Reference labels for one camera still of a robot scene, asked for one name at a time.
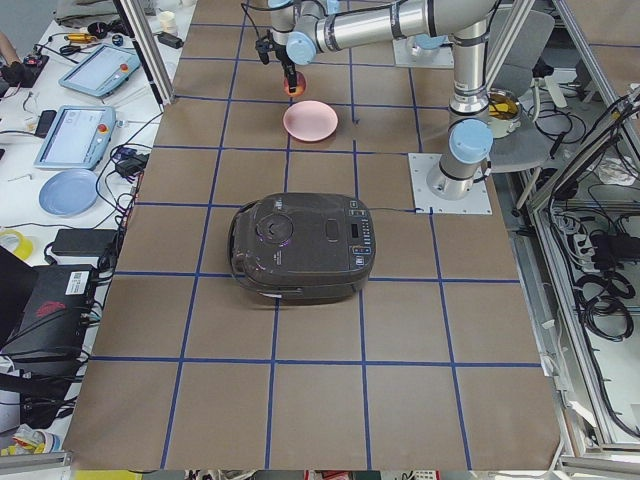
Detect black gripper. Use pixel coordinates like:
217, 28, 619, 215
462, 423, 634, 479
272, 42, 298, 93

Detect red apple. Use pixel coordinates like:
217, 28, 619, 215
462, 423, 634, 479
283, 72, 307, 98

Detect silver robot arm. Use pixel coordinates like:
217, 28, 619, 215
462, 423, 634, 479
267, 1, 495, 201

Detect pink plate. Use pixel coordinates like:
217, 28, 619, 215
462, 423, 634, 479
282, 100, 339, 142

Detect bowl with yellow contents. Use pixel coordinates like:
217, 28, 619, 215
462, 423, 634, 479
488, 89, 521, 139

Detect blue plate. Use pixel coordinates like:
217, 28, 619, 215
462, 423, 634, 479
38, 169, 98, 216

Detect dark grey rice cooker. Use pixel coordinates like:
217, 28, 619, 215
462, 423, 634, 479
227, 192, 376, 301

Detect upper teach pendant tablet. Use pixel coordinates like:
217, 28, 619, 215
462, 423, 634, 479
58, 45, 141, 98

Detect teach pendant tablet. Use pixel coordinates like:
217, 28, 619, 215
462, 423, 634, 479
58, 45, 141, 98
34, 105, 116, 170

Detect lower teach pendant tablet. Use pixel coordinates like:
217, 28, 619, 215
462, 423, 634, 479
34, 105, 116, 170

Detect grey chair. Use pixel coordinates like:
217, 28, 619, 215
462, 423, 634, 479
489, 10, 554, 174

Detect black smartphone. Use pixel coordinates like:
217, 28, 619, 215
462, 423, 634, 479
35, 110, 57, 138

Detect black power adapter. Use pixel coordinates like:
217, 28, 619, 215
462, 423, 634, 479
44, 229, 117, 265

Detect yellow tape roll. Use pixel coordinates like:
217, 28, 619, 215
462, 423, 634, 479
0, 229, 34, 261

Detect black laptop with red logo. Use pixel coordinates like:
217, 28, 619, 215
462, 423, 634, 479
1, 249, 98, 377

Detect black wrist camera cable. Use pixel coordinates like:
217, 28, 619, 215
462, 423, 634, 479
239, 2, 276, 66

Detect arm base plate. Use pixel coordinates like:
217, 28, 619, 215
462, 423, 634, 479
408, 153, 492, 215
393, 35, 454, 69

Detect aluminium frame post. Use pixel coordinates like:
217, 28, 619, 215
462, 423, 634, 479
113, 0, 174, 106

